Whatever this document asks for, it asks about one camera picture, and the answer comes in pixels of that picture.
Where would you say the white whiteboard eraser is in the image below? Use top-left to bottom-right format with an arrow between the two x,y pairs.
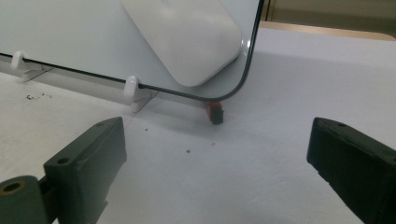
120,0 -> 243,88

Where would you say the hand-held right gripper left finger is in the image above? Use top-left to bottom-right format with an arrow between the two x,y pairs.
38,117 -> 128,224

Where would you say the white whiteboard with black rim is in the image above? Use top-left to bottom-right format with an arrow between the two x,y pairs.
0,0 -> 265,108

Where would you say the white table cover sheet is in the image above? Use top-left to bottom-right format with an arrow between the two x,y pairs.
0,27 -> 396,224

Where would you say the small red black block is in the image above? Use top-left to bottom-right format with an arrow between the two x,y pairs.
205,102 -> 225,126

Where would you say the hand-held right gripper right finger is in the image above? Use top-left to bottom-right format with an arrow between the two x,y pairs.
306,117 -> 396,224

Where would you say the white whiteboard stand clip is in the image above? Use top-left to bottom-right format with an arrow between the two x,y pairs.
10,50 -> 26,71
122,75 -> 140,102

